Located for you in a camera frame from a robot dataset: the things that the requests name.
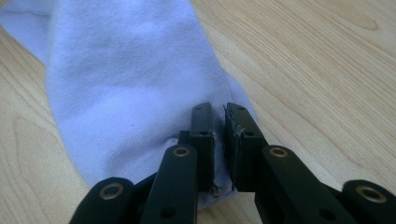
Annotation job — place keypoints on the lavender sock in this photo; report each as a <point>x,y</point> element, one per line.
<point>124,77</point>

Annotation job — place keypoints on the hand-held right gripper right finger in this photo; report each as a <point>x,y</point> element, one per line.
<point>267,174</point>

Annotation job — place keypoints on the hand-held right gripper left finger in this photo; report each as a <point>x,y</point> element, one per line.
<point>177,180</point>

